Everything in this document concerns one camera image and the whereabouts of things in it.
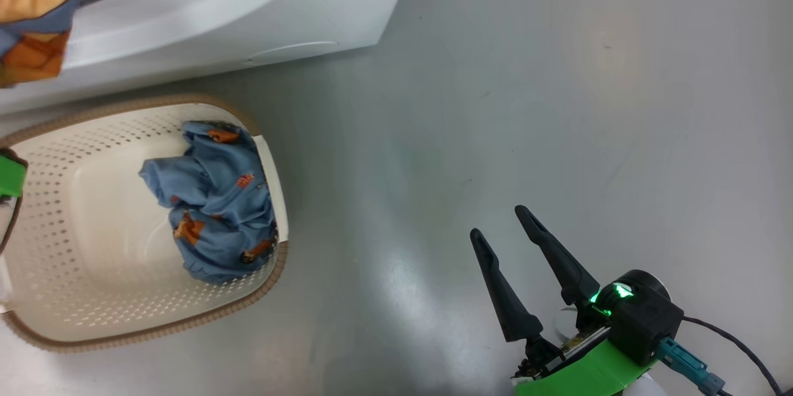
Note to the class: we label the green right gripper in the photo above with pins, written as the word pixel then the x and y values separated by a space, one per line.
pixel 582 374

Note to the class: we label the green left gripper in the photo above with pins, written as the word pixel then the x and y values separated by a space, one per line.
pixel 9 176

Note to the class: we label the round white filter cover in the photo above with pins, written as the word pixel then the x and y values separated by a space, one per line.
pixel 291 52

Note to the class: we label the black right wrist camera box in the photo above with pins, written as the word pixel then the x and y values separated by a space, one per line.
pixel 644 321

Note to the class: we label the cream perforated laundry basket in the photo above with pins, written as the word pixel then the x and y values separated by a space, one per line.
pixel 93 228

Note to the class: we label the blue garment with orange print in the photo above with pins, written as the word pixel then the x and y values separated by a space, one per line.
pixel 217 210

